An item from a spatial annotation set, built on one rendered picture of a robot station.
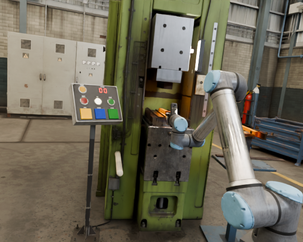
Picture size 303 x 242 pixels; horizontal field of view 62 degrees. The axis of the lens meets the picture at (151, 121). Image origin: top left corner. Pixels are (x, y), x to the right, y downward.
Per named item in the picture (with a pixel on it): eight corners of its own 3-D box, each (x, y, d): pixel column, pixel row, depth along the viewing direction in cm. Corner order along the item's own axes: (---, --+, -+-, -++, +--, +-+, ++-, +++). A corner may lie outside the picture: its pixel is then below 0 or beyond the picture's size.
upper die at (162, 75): (180, 83, 200) (182, 70, 198) (156, 80, 196) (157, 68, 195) (168, 81, 240) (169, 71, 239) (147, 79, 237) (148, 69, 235)
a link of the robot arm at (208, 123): (252, 69, 133) (196, 137, 185) (233, 67, 129) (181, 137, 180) (261, 86, 127) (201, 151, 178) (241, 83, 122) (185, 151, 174)
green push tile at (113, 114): (119, 118, 180) (117, 108, 182) (109, 118, 176) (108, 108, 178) (118, 119, 181) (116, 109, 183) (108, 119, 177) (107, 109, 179)
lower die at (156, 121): (175, 127, 205) (176, 116, 204) (151, 125, 202) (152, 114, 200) (164, 118, 246) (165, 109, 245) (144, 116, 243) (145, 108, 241)
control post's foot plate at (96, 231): (99, 244, 192) (100, 233, 191) (69, 244, 188) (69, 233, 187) (100, 227, 213) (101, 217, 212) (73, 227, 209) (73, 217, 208)
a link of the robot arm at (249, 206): (283, 226, 98) (239, 65, 126) (247, 231, 92) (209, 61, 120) (256, 226, 111) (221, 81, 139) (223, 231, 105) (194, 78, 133)
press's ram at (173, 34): (198, 72, 201) (205, 20, 194) (150, 67, 194) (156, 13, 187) (183, 73, 241) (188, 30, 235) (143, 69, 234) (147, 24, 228)
